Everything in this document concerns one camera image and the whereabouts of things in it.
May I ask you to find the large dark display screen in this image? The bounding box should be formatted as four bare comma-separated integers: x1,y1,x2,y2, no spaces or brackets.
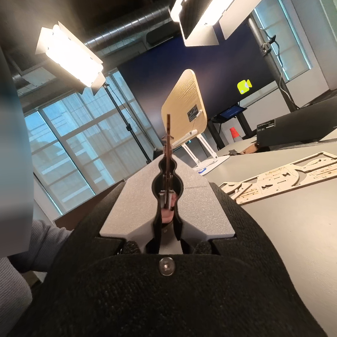
117,24,281,129

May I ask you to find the black stand pole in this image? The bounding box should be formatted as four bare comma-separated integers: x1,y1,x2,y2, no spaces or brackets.
247,13,300,112

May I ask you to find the studio light panel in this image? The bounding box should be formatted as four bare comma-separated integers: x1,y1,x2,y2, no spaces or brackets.
35,21,106,96
170,0,262,48

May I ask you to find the small blue screen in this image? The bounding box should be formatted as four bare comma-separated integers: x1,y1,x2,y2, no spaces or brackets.
219,104,247,119

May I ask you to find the black equipment case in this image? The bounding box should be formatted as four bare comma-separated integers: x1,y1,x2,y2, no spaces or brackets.
255,97,337,151

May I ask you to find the black light stand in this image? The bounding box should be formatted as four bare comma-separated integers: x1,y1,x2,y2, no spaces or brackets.
103,82,152,164

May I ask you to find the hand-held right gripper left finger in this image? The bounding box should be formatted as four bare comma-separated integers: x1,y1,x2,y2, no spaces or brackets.
99,153,169,253

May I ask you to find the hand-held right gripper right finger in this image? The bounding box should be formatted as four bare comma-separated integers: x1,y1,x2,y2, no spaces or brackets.
168,154,236,246

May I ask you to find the silver ventilation duct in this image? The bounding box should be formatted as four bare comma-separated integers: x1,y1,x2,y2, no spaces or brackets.
84,7,186,52

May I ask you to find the laser-cut wooden part sheet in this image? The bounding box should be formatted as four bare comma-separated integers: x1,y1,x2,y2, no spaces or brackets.
218,151,337,206

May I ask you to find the brown leather piece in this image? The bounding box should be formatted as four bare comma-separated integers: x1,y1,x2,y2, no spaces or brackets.
241,142,261,155

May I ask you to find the wooden book stand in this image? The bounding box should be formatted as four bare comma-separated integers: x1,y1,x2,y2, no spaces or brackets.
161,69,231,175

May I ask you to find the person's left forearm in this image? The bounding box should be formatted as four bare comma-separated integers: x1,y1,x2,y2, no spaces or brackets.
0,219,72,337

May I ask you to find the small wooden model part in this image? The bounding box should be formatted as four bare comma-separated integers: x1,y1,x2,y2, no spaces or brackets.
161,113,175,212

